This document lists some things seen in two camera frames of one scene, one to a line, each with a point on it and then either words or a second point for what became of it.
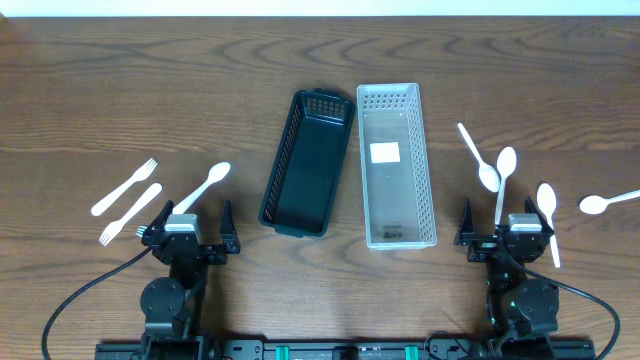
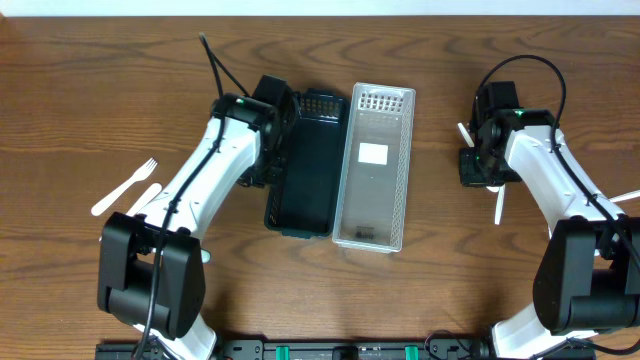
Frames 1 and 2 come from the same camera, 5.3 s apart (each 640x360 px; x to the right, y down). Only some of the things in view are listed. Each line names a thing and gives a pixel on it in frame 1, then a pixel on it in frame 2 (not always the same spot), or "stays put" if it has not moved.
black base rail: x=329 y=349 stays put
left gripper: x=206 y=249 -> x=265 y=176
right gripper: x=489 y=241 -> x=472 y=173
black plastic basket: x=300 y=195 stays put
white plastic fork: x=141 y=174 stays put
